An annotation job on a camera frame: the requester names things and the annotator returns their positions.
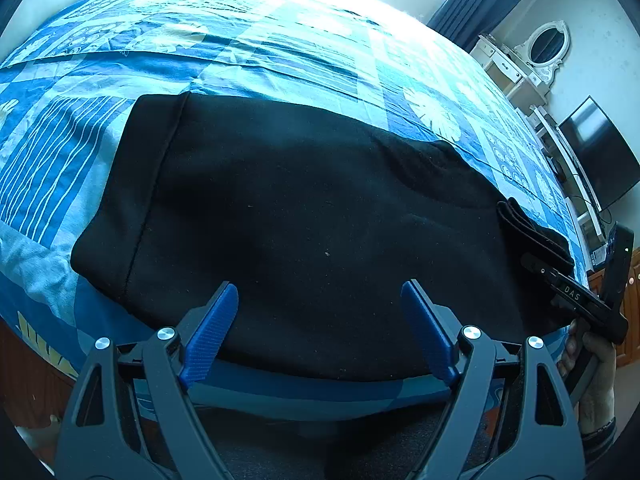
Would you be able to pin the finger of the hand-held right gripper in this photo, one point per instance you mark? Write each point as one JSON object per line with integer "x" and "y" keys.
{"x": 537, "y": 265}

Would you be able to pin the black flat television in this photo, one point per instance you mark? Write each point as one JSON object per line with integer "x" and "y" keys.
{"x": 597, "y": 155}

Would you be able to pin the small black device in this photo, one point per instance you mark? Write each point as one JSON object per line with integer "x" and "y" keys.
{"x": 598, "y": 258}

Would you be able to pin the dark blue curtain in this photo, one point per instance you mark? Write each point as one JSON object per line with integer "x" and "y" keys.
{"x": 480, "y": 0}

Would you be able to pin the white television shelf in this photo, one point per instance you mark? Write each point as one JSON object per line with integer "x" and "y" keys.
{"x": 565, "y": 160}

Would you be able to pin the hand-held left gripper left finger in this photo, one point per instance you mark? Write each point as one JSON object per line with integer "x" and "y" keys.
{"x": 210, "y": 332}

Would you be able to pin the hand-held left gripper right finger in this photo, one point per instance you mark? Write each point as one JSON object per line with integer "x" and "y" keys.
{"x": 430, "y": 332}

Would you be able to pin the wooden cabinet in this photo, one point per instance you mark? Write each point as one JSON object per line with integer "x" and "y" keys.
{"x": 631, "y": 330}

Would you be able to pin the wooden bed frame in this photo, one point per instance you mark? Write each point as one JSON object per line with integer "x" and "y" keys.
{"x": 35, "y": 385}

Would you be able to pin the blue patterned bedsheet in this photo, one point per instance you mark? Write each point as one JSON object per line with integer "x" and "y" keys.
{"x": 250, "y": 60}

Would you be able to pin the black pants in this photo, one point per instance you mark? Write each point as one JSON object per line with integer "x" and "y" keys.
{"x": 300, "y": 210}

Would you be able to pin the oval mirror white frame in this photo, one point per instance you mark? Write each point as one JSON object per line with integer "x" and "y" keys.
{"x": 547, "y": 44}

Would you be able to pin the person's right hand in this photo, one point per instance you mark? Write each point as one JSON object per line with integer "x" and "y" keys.
{"x": 602, "y": 390}

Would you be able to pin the white vanity dresser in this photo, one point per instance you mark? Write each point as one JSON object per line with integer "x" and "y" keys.
{"x": 505, "y": 67}

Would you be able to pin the person's right forearm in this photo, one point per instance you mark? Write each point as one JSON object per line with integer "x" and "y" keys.
{"x": 597, "y": 442}

